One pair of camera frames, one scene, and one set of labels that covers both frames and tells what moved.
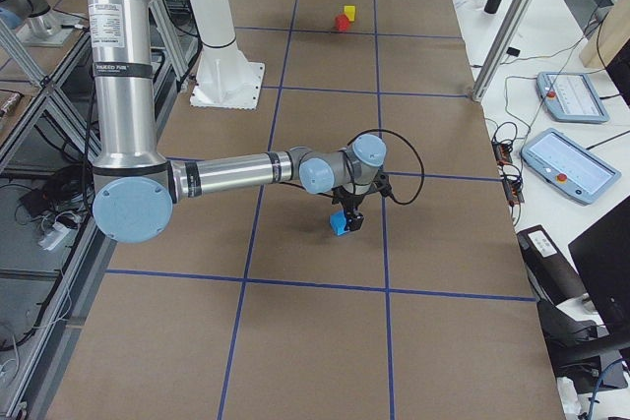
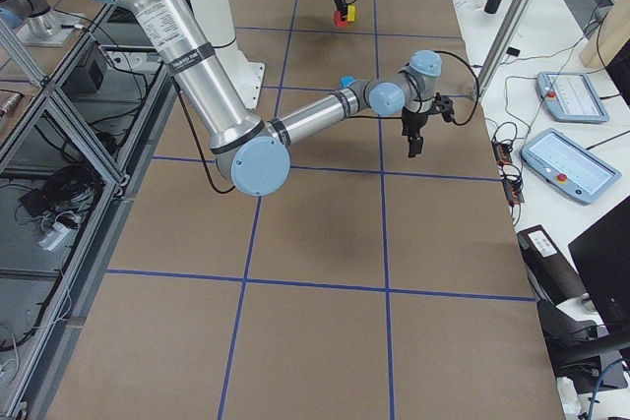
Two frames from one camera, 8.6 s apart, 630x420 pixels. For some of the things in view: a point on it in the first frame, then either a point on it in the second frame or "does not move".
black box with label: x=551 y=274 does not move
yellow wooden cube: x=349 y=12 does not move
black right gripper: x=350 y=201 → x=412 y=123
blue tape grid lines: x=283 y=89 does not move
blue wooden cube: x=339 y=220 → x=346 y=81
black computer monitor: x=602 y=254 does not move
